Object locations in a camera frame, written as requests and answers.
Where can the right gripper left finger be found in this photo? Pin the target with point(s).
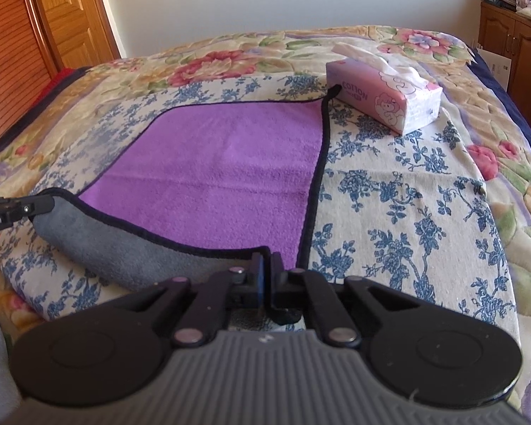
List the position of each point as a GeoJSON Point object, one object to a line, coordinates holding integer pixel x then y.
{"type": "Point", "coordinates": [188, 314]}

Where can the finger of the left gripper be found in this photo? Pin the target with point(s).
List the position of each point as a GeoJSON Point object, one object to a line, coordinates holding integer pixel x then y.
{"type": "Point", "coordinates": [13, 210]}

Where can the blue floral white cloth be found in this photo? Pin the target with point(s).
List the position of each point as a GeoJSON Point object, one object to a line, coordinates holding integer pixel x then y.
{"type": "Point", "coordinates": [194, 179]}

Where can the pink cotton tissue pack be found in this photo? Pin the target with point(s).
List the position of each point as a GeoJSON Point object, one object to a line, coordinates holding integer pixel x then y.
{"type": "Point", "coordinates": [391, 92]}

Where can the red cloth at bedside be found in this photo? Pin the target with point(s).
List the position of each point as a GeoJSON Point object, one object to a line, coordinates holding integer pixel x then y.
{"type": "Point", "coordinates": [55, 81]}

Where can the floral bed blanket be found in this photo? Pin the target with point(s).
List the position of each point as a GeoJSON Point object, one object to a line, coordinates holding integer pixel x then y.
{"type": "Point", "coordinates": [265, 62]}

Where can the louvered wooden closet door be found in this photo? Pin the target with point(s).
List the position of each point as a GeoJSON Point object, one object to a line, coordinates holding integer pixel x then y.
{"type": "Point", "coordinates": [26, 62]}

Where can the purple and grey towel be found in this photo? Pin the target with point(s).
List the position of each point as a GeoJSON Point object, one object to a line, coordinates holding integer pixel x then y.
{"type": "Point", "coordinates": [202, 189]}

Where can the white paper beside cabinet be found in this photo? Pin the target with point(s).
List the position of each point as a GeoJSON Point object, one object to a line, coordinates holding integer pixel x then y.
{"type": "Point", "coordinates": [499, 66]}

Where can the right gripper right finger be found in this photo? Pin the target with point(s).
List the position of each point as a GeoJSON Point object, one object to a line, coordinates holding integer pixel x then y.
{"type": "Point", "coordinates": [341, 315]}

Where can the dark blue bed sheet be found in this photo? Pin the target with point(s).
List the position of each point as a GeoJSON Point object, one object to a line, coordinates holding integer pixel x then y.
{"type": "Point", "coordinates": [479, 67]}

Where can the wooden side cabinet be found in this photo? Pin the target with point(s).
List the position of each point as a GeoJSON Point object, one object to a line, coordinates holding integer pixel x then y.
{"type": "Point", "coordinates": [507, 34]}

